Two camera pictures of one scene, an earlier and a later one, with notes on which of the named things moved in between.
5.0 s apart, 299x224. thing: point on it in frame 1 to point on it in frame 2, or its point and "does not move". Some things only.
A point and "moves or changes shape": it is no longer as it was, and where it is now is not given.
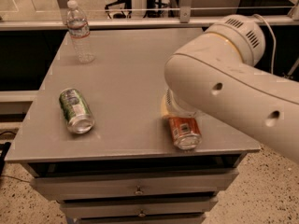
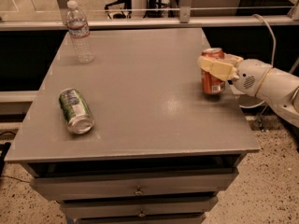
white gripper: x=177 y=105 to x=249 y=77
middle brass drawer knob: x=142 y=215 does not move
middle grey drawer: x=139 y=207 does not move
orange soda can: x=185 y=132 moves or changes shape
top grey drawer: x=84 y=188 does not move
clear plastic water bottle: x=78 y=26 does not move
